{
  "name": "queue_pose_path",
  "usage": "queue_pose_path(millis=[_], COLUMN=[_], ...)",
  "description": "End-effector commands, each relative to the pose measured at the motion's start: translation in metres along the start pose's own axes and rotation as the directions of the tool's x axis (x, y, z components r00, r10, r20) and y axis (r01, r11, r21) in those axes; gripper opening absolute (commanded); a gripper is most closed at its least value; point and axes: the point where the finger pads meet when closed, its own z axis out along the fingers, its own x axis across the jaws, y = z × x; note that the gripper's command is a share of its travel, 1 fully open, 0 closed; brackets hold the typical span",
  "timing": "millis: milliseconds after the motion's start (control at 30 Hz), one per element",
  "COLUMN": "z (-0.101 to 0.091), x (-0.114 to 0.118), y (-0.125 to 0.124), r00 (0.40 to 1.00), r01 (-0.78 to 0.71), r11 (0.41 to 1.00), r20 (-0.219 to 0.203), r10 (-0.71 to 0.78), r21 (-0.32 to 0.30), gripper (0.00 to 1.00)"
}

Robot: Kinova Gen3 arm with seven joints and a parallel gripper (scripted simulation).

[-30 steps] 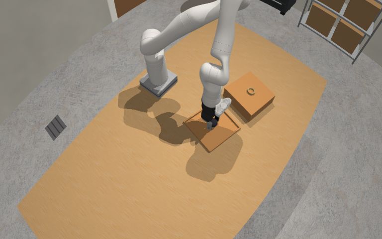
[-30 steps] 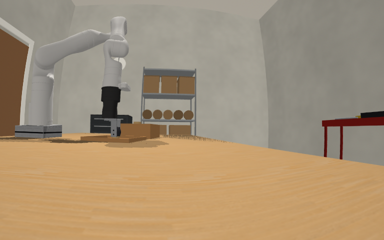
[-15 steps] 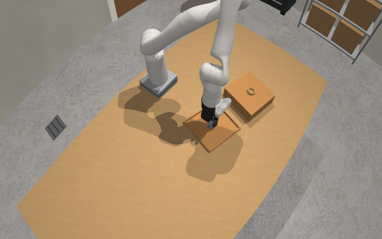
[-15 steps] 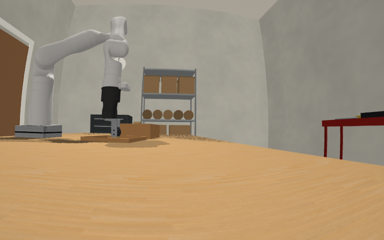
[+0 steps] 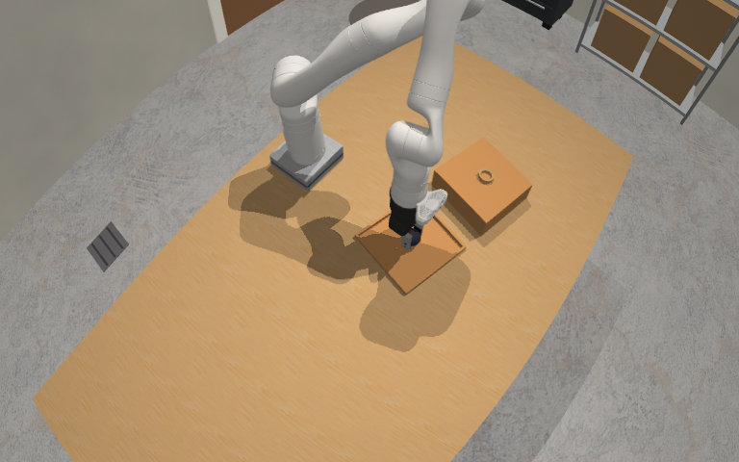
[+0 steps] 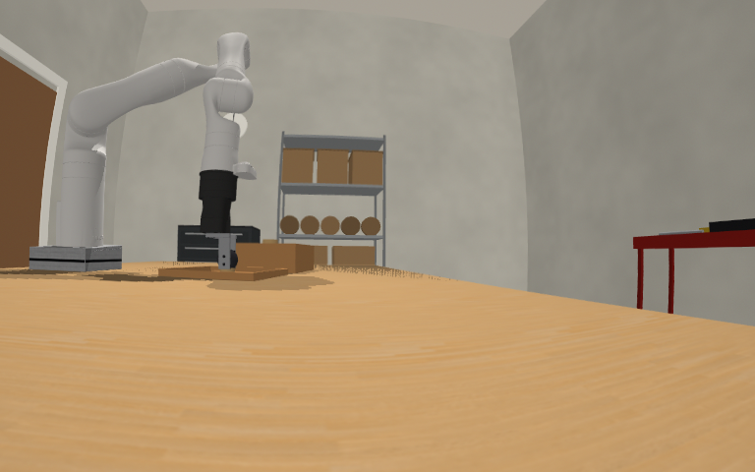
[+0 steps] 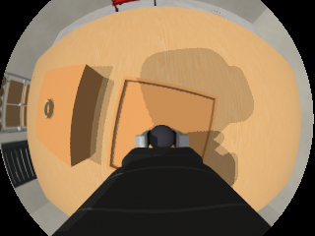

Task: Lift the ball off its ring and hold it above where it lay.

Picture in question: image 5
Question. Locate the black ball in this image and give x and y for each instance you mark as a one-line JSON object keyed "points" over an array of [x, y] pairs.
{"points": [[416, 236]]}

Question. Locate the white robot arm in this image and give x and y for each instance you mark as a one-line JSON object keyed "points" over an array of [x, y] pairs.
{"points": [[360, 43]]}

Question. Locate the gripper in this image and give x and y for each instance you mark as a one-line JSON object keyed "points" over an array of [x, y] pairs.
{"points": [[410, 210]]}

